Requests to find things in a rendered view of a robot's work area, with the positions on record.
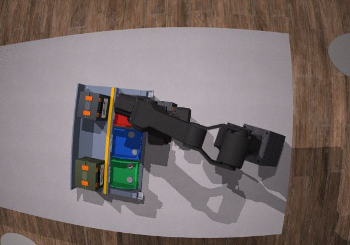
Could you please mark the grey metal bin shelf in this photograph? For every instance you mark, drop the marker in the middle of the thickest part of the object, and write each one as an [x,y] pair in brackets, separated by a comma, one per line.
[89,138]

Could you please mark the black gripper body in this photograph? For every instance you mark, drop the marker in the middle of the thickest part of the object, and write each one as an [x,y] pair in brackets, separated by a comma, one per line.
[181,113]

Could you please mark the green bin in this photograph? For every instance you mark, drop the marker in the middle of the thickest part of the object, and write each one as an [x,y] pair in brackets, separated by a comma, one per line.
[120,172]

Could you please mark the olive green case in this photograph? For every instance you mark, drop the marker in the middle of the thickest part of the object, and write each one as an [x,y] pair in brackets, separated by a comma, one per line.
[89,173]

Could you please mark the red open bin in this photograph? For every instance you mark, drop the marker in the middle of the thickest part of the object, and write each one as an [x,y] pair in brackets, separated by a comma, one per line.
[118,119]

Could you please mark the blue open bin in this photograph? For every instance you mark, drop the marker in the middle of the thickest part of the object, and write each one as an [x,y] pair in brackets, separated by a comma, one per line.
[123,145]

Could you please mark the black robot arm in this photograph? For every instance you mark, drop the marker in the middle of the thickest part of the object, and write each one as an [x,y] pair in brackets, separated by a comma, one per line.
[146,115]

